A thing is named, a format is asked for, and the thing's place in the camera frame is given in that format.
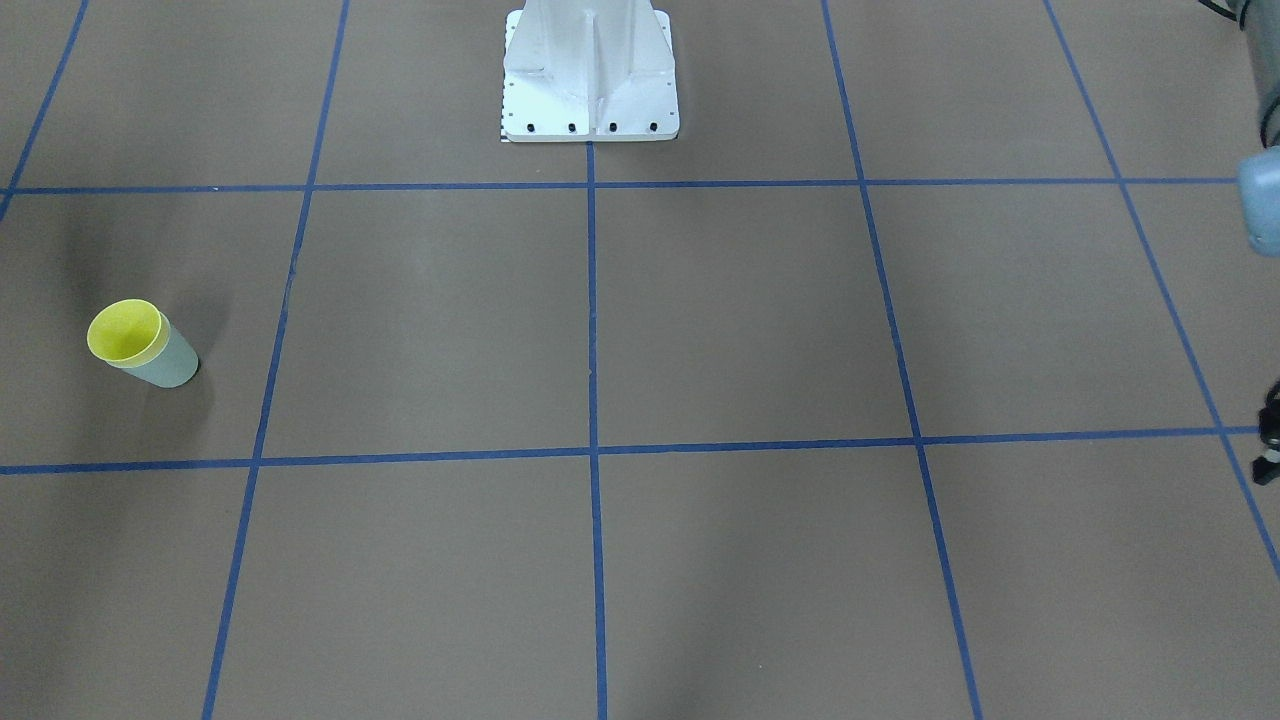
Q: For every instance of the yellow cup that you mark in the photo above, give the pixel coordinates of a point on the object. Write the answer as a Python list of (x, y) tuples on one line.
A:
[(129, 333)]

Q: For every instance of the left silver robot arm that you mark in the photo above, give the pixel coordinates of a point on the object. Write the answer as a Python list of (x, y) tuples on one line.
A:
[(1257, 177)]

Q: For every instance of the green cup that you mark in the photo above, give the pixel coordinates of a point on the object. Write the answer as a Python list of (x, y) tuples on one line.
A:
[(168, 363)]

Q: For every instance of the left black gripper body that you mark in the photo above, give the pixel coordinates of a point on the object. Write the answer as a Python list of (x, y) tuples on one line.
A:
[(1271, 436)]

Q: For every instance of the white camera stand pedestal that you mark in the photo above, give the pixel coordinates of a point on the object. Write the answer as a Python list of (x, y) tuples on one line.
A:
[(589, 72)]

